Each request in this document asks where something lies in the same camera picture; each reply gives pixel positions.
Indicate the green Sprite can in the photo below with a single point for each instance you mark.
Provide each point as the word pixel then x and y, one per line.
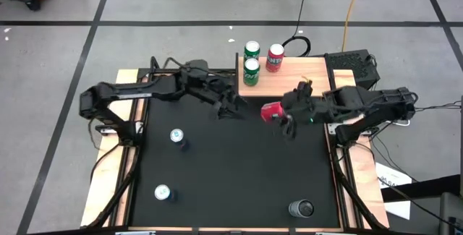
pixel 251 48
pixel 251 74

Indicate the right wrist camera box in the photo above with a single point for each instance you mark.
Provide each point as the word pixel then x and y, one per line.
pixel 304 89

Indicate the orange Fanta can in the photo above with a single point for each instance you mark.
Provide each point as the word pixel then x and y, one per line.
pixel 270 112
pixel 275 61

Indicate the blue silver Red Bull can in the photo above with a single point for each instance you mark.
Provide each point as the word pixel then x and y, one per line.
pixel 176 135
pixel 162 192

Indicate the wooden shelf board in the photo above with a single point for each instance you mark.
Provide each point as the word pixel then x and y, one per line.
pixel 300 70

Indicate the black computer tower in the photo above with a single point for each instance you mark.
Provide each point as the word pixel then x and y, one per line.
pixel 349 63

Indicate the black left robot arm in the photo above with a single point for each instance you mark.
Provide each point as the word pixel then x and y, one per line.
pixel 119 91

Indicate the white paper sheet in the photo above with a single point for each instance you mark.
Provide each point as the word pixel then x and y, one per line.
pixel 399 209
pixel 390 175

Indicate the tall white silver can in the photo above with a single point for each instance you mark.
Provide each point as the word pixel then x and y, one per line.
pixel 300 209

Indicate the black aluminium table frame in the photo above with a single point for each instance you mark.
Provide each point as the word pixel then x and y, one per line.
pixel 343 199

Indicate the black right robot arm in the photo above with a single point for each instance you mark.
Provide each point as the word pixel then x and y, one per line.
pixel 380 99

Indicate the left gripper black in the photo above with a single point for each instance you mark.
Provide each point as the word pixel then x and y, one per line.
pixel 218 92

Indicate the long black bar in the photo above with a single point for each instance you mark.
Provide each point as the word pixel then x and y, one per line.
pixel 427 189

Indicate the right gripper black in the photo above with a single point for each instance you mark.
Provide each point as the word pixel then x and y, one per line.
pixel 307 110

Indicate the grey box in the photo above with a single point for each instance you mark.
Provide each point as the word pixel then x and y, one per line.
pixel 450 213

